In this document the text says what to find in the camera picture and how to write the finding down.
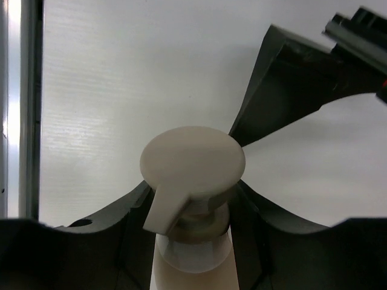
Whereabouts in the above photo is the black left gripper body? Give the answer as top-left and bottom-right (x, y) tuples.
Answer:
(322, 5), (387, 103)

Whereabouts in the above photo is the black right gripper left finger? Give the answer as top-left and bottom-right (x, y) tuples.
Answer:
(1, 182), (155, 289)

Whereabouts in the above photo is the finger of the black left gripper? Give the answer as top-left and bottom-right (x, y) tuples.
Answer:
(229, 25), (381, 146)

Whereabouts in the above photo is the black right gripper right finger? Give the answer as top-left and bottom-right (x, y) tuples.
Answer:
(229, 181), (386, 289)

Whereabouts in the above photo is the beige pump lotion bottle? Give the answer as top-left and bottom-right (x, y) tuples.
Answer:
(140, 126), (246, 289)

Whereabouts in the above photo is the aluminium front rail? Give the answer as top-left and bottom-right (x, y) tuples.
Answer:
(1, 1), (44, 220)

